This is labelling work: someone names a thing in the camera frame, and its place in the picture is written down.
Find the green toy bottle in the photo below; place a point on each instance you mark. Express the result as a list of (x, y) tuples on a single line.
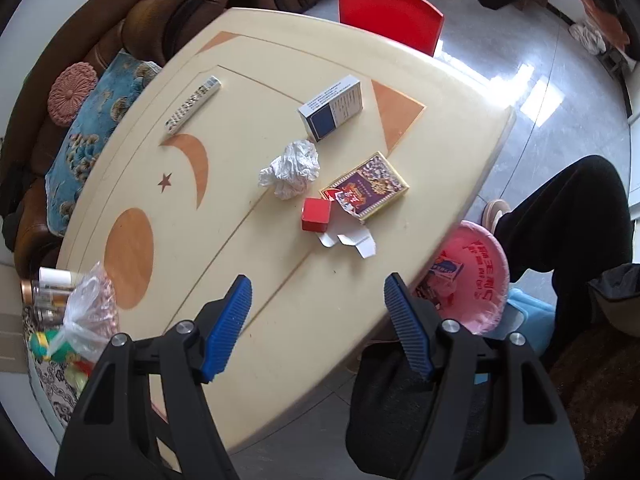
[(76, 369)]

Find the plastic bag of peanuts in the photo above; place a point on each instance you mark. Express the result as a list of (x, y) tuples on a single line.
[(90, 319)]

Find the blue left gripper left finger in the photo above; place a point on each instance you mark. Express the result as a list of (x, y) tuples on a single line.
[(222, 322)]

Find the cream coffee table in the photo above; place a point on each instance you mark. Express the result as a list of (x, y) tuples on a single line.
[(176, 219)]

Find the white remote control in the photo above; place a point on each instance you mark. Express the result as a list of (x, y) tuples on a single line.
[(192, 104)]

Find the blue floral cushion cover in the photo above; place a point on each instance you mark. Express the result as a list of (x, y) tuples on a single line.
[(99, 115)]

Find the person's black trouser leg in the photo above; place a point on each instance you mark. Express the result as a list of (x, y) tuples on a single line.
[(576, 225)]

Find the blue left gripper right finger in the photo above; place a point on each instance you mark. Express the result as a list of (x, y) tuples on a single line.
[(407, 325)]

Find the pink lined trash bin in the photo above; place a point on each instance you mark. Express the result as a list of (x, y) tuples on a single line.
[(469, 279)]

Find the purple patterned card box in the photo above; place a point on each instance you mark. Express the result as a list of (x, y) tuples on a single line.
[(357, 196)]

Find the pink round crochet pillow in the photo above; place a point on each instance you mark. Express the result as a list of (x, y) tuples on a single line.
[(69, 91)]

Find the white tissue paper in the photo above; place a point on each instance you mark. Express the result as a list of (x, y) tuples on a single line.
[(293, 172)]

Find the red plastic stool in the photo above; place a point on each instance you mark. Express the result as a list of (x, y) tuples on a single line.
[(414, 23)]

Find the glass jar with copper lid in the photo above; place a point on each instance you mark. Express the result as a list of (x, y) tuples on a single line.
[(47, 296)]

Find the blue and white carton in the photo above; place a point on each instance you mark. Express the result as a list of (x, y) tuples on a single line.
[(332, 108)]

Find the brown leather sofa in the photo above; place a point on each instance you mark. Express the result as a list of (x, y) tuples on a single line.
[(153, 30)]

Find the small red cardboard box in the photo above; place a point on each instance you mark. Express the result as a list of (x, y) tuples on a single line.
[(316, 214)]

